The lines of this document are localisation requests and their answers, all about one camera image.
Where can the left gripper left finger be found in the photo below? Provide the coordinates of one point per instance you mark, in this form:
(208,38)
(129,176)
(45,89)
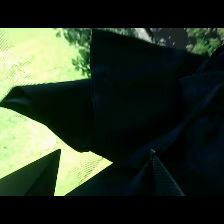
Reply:
(36,178)

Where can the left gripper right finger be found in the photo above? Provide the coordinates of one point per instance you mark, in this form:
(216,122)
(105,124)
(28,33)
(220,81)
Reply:
(165,181)

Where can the black garment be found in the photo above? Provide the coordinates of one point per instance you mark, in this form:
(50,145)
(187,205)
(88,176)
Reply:
(133,100)

